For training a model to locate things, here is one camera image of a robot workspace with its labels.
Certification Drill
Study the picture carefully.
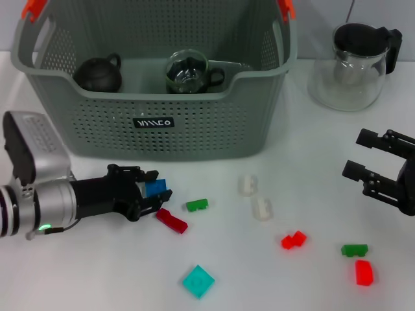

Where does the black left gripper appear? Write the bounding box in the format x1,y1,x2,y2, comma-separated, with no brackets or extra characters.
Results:
69,164,174,223

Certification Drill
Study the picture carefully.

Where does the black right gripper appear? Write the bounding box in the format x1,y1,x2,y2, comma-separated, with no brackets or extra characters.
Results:
341,128,415,217

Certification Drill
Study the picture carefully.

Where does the blue square toy brick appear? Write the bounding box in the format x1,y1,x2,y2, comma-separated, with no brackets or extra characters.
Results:
142,179,169,198

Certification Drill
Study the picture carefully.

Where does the glass teacup with black base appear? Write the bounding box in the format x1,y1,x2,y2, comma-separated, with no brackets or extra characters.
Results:
165,49,226,95

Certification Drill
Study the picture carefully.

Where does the grey-green perforated storage basket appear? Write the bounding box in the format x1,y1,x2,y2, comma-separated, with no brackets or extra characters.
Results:
10,0,298,162

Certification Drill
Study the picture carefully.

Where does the dark red toy brick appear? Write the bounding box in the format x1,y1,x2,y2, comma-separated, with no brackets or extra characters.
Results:
155,208,189,235

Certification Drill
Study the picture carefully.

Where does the green toy brick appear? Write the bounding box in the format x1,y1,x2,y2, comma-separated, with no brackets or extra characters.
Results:
185,198,209,213
340,244,369,259

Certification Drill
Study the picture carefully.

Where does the clear toy brick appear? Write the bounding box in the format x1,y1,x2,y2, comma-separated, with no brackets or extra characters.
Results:
237,174,259,197
251,196,275,223

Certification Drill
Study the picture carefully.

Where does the teal square toy brick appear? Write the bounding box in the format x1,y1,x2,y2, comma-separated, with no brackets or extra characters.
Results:
181,264,216,300

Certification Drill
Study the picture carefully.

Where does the bright red toy brick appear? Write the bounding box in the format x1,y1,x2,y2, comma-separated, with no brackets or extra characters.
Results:
355,259,374,286

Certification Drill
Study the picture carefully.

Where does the orange-red notched toy brick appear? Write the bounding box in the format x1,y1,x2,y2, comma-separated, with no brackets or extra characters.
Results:
280,229,308,250

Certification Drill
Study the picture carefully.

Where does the black clay teapot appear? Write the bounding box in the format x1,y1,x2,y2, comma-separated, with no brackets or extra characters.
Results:
73,52,123,94

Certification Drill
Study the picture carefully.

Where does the glass teapot with black lid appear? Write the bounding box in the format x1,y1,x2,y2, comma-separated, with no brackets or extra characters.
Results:
307,22,403,113

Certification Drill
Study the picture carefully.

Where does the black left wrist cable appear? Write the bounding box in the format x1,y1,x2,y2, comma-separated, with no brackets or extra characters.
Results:
25,223,80,240

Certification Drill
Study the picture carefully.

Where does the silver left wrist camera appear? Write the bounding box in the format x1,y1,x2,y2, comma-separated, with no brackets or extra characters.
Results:
2,111,73,188

